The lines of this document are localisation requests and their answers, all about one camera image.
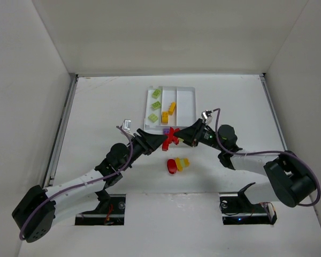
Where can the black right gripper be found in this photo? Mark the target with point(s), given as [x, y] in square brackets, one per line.
[197, 133]

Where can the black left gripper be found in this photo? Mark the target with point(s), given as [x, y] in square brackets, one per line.
[142, 142]

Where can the red butterfly-shaped brick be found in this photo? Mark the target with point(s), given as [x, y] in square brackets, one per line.
[170, 139]

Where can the yellow long brick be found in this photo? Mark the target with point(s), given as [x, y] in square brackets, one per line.
[172, 108]

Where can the lime green square brick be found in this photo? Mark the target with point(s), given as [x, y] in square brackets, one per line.
[153, 118]
[156, 105]

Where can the yellow butterfly print brick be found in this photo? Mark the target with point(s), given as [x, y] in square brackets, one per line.
[165, 117]

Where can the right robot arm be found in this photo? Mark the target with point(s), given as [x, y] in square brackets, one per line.
[290, 179]

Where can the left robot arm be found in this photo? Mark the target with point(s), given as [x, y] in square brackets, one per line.
[41, 208]

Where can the white divided plastic tray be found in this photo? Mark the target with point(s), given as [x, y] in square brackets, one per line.
[169, 106]

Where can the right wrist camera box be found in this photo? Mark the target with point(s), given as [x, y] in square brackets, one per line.
[207, 116]

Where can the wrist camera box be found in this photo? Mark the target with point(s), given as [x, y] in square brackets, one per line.
[126, 125]
[207, 116]

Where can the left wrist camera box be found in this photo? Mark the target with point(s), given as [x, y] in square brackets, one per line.
[126, 125]

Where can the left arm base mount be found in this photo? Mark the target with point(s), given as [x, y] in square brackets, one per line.
[109, 212]

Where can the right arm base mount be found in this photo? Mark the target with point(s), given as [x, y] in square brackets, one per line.
[236, 209]

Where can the right aluminium frame rail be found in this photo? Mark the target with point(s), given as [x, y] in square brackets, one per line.
[273, 111]

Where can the aluminium frame rail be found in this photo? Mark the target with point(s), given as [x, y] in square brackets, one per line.
[273, 111]
[51, 168]

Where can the left aluminium frame rail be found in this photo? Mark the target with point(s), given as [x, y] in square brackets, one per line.
[51, 168]

